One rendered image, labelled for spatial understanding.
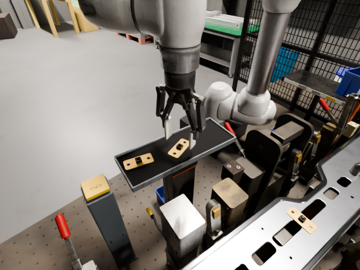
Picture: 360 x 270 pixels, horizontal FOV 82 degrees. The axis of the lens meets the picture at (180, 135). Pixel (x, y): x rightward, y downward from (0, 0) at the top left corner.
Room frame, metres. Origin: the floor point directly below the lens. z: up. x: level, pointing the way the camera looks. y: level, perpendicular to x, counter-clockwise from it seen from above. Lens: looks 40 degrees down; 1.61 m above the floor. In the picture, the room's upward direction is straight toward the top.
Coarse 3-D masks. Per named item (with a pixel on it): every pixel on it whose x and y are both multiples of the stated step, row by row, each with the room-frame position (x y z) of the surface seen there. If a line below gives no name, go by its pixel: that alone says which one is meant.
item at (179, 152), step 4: (180, 140) 0.51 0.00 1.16; (184, 140) 0.51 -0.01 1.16; (176, 144) 0.49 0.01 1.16; (180, 144) 0.48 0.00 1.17; (184, 144) 0.49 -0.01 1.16; (188, 144) 0.49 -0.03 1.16; (172, 148) 0.47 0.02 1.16; (176, 148) 0.47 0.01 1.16; (180, 148) 0.46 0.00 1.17; (184, 148) 0.47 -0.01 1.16; (168, 152) 0.45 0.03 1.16; (172, 152) 0.45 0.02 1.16; (176, 152) 0.45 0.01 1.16; (180, 152) 0.45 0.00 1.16; (172, 156) 0.44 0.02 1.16; (176, 156) 0.44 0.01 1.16
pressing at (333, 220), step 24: (336, 168) 0.53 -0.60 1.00; (312, 192) 0.42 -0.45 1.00; (264, 216) 0.34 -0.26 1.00; (288, 216) 0.34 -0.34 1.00; (336, 216) 0.34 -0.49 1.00; (240, 240) 0.26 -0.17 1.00; (264, 240) 0.26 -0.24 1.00; (288, 240) 0.27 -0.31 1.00; (312, 240) 0.26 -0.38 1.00; (336, 240) 0.27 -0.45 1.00; (192, 264) 0.20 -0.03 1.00; (216, 264) 0.20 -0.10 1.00; (240, 264) 0.20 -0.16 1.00; (264, 264) 0.20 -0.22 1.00; (288, 264) 0.20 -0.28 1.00; (312, 264) 0.20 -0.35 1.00
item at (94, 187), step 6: (102, 174) 0.37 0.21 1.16; (90, 180) 0.35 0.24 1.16; (96, 180) 0.35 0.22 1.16; (102, 180) 0.35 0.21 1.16; (84, 186) 0.33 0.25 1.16; (90, 186) 0.33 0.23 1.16; (96, 186) 0.33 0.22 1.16; (102, 186) 0.33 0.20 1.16; (108, 186) 0.33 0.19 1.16; (84, 192) 0.31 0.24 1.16; (90, 192) 0.31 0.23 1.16; (96, 192) 0.31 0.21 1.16; (102, 192) 0.32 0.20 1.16; (90, 198) 0.30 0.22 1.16
